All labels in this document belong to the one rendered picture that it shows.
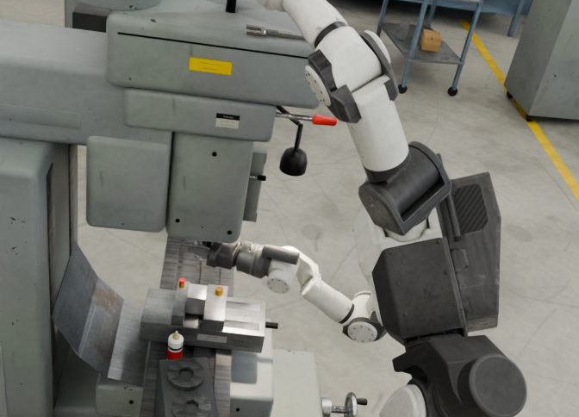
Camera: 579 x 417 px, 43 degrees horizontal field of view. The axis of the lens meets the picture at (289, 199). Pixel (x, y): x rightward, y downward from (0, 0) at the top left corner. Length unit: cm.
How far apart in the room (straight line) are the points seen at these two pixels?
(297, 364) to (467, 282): 105
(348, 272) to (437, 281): 254
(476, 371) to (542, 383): 245
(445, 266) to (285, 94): 50
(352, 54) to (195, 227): 76
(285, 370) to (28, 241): 100
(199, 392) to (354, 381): 172
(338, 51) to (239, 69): 40
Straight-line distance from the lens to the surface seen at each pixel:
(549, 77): 613
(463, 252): 150
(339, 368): 346
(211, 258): 192
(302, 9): 127
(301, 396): 233
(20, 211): 171
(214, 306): 210
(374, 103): 123
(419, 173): 139
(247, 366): 222
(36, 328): 193
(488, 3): 830
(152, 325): 210
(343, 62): 122
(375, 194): 136
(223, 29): 155
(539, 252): 467
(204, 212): 179
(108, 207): 179
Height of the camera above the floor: 245
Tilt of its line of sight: 33 degrees down
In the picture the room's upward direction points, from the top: 11 degrees clockwise
